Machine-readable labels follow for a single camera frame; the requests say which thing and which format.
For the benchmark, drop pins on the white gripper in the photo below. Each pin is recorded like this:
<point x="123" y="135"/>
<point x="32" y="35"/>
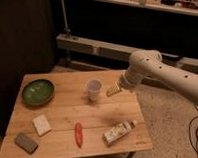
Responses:
<point x="127" y="81"/>

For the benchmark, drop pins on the red pepper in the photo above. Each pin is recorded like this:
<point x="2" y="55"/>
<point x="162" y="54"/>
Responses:
<point x="78" y="134"/>

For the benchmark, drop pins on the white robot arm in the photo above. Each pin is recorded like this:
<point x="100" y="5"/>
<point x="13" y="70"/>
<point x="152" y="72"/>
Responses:
<point x="149" y="63"/>

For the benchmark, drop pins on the green ceramic bowl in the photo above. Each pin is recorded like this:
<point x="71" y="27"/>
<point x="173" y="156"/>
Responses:
<point x="38" y="92"/>

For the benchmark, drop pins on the white tube bottle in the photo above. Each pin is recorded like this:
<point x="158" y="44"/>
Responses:
<point x="118" y="131"/>

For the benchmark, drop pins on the wooden table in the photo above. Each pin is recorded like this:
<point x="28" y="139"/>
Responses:
<point x="70" y="106"/>

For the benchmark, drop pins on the long wooden shelf beam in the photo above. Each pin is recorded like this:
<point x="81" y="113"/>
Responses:
<point x="118" y="52"/>

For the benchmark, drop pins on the metal pole stand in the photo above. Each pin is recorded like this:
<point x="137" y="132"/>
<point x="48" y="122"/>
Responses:
<point x="67" y="29"/>

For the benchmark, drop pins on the white sponge block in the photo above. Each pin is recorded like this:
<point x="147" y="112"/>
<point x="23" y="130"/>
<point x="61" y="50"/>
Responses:
<point x="41" y="125"/>

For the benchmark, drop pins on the grey sponge block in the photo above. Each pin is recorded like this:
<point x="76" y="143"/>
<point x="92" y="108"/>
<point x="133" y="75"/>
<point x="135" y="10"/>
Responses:
<point x="25" y="143"/>

